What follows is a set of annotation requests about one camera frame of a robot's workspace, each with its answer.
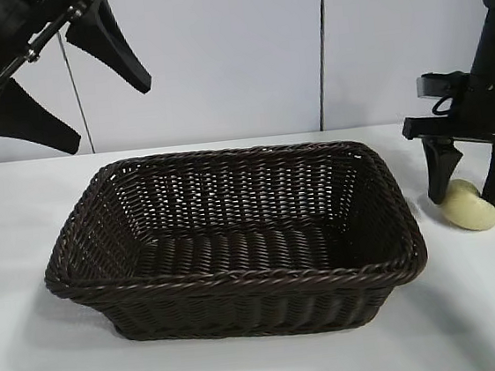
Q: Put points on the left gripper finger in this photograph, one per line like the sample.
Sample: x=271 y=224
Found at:
x=23 y=118
x=106 y=41

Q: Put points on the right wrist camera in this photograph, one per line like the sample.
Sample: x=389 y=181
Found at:
x=440 y=84

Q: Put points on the dark brown wicker basket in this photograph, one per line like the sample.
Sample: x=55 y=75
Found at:
x=245 y=248

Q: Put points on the pale yellow egg yolk pastry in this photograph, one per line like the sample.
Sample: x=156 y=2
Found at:
x=472 y=213

